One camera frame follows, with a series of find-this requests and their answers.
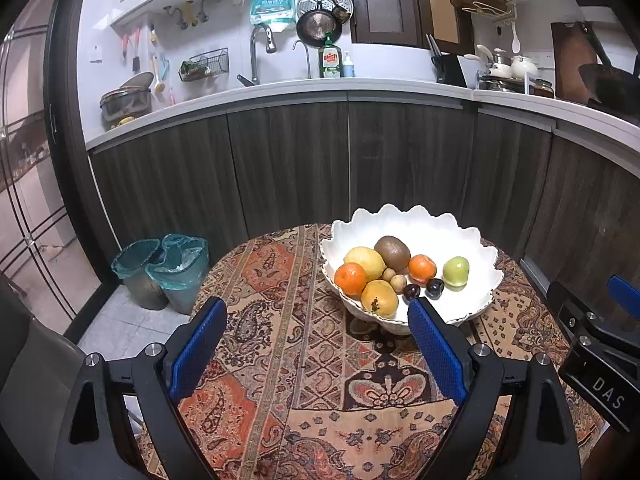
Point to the chrome kitchen faucet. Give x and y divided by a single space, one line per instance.
255 55

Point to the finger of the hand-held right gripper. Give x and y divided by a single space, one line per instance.
625 297
565 307

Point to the dark wok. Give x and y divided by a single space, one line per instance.
610 82

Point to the brown kiwi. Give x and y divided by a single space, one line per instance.
392 251

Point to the white scalloped bowl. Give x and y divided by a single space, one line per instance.
450 235

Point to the orange mandarin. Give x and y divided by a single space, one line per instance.
350 278
422 268

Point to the white hanging spoon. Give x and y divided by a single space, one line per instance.
516 42

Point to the yellow lemon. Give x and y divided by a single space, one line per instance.
364 259

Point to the hanging frying pan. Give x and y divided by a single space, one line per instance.
317 26

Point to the small chrome tap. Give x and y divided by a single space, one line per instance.
306 57

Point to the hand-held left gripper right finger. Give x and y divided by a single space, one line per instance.
437 355

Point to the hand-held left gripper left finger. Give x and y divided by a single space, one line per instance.
197 355

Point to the black knife block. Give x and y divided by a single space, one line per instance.
450 70

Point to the patterned tablecloth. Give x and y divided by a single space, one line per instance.
300 335

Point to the hanging red utensils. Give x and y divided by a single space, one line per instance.
131 50

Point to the yellow mango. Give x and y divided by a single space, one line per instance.
379 299

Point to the green apple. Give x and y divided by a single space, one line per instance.
456 271

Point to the grey chair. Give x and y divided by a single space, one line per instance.
30 360

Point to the glass sliding door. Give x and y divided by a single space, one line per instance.
30 160

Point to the dark wood kitchen cabinets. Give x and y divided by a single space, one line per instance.
290 160

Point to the dish rack with dishes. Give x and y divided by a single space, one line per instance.
495 80

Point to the stack of metal bowls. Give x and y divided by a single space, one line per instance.
125 105

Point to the white dish brush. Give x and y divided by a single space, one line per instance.
159 80

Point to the brown cutting board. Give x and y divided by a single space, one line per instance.
567 60

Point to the bin with teal bag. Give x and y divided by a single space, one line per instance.
182 275
137 280

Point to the dark wooden window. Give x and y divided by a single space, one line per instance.
390 0

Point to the dark purple plum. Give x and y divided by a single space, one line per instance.
412 293
434 288

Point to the white wall switch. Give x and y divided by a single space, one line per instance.
96 54

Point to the green dish soap bottle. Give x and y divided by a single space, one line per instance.
330 60

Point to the blue hand soap bottle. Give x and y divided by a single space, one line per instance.
348 67

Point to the teal plastic package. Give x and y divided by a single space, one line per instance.
272 7

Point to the white teapot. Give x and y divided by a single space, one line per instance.
524 66

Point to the small tan round fruit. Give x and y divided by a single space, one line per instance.
389 274
398 283

